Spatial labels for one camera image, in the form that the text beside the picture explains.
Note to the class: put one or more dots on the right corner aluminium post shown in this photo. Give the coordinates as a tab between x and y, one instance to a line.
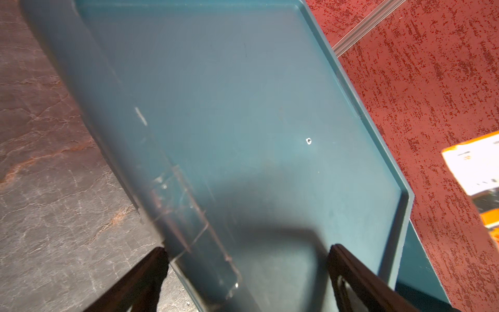
381	12

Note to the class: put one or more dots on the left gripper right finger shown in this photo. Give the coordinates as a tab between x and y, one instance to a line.
357	288

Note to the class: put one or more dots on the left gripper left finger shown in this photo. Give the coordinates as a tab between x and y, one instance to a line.
139	289

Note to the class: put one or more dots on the orange flower seed bag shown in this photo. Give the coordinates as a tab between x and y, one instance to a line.
474	165

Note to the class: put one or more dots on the teal drawer cabinet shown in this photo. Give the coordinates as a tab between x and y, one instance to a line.
235	132

